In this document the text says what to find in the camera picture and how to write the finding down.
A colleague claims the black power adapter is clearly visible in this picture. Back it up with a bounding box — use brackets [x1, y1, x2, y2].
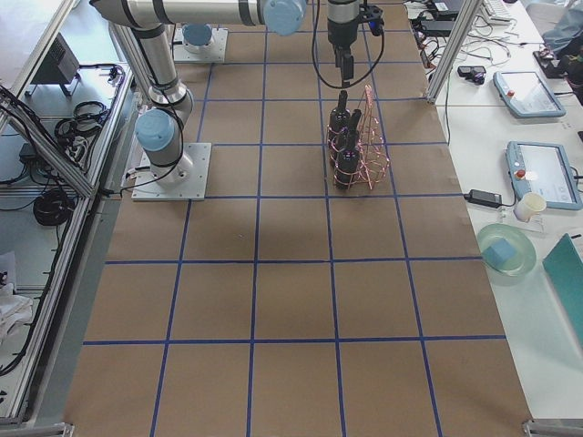
[464, 189, 502, 208]

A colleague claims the aluminium frame post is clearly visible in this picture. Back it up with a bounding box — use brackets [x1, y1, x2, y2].
[425, 0, 482, 104]

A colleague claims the copper wire wine basket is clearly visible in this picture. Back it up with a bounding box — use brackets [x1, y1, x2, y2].
[326, 84, 390, 190]

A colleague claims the teal board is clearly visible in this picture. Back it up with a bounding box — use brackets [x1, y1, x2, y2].
[543, 232, 582, 355]

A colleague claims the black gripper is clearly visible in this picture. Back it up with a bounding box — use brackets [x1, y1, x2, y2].
[327, 18, 359, 86]

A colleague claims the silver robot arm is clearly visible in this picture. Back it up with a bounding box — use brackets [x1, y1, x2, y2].
[91, 1, 307, 192]
[181, 23, 213, 53]

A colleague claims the dark bottle in basket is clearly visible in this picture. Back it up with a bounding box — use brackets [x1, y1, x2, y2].
[334, 146, 361, 189]
[327, 89, 350, 147]

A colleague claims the dark wine bottle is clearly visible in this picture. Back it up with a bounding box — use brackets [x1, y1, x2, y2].
[339, 109, 362, 158]

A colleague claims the blue teach pendant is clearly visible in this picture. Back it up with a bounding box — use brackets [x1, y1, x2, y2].
[506, 141, 582, 210]
[493, 71, 566, 118]

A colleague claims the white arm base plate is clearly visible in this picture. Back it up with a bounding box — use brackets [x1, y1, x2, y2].
[172, 25, 228, 64]
[131, 143, 211, 201]

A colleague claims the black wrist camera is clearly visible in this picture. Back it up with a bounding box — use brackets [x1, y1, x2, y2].
[360, 2, 384, 36]

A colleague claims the green glass plate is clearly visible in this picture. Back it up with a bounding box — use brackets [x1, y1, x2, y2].
[476, 223, 537, 287]

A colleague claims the blue foam cube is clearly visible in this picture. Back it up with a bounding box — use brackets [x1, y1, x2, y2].
[482, 238, 517, 269]

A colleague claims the white paper cup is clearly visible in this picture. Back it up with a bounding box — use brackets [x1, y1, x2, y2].
[514, 192, 547, 222]

